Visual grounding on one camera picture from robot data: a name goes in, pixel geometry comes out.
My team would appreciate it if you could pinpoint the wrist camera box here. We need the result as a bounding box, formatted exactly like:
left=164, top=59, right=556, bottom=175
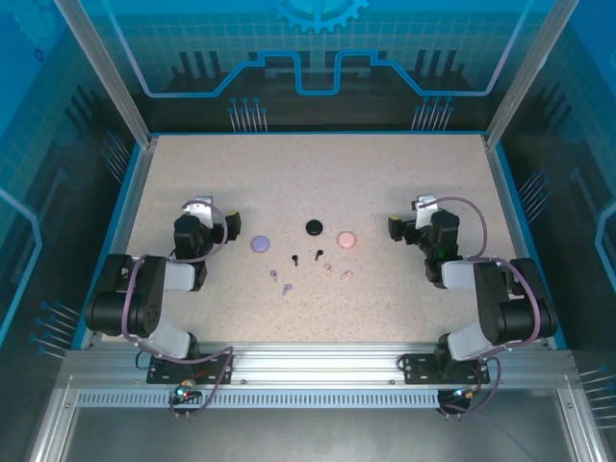
left=409, top=194, right=439, bottom=228
left=181, top=195, right=216, bottom=228

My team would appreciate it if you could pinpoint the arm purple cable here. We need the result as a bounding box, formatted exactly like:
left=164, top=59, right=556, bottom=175
left=122, top=201, right=236, bottom=421
left=418, top=195, right=543, bottom=420

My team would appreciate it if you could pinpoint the aluminium frame post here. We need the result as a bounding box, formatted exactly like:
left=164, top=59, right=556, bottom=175
left=53, top=0, right=161, bottom=149
left=482, top=0, right=582, bottom=150

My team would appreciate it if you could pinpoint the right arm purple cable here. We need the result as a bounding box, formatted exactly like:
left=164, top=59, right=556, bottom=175
left=418, top=195, right=543, bottom=420

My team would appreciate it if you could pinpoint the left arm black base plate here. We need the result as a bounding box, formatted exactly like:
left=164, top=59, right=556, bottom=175
left=146, top=353, right=236, bottom=385

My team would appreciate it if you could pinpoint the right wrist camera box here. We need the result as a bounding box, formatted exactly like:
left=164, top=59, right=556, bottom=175
left=409, top=194, right=439, bottom=228

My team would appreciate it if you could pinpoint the blue trimmed aluminium side rail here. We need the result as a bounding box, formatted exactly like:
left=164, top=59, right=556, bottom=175
left=482, top=137, right=572, bottom=351
left=71, top=137, right=160, bottom=350

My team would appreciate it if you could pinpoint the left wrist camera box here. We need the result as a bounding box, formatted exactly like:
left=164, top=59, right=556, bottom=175
left=181, top=195, right=216, bottom=228

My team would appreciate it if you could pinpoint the slotted cable duct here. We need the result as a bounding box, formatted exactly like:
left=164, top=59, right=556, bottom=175
left=76, top=390, right=442, bottom=410

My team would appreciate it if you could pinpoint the metal lower shelf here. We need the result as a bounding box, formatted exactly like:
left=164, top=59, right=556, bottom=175
left=28, top=384, right=616, bottom=462

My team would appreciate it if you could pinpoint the small led connector board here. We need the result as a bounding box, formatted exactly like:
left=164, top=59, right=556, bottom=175
left=170, top=382, right=201, bottom=403
left=440, top=387, right=482, bottom=403

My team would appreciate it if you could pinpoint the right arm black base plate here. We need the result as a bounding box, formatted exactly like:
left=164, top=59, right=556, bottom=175
left=400, top=353, right=491, bottom=385

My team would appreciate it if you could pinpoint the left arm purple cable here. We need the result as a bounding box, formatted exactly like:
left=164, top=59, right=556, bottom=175
left=122, top=201, right=236, bottom=421

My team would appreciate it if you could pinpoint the aluminium mounting rail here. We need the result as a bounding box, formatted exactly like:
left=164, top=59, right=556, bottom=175
left=50, top=340, right=586, bottom=392

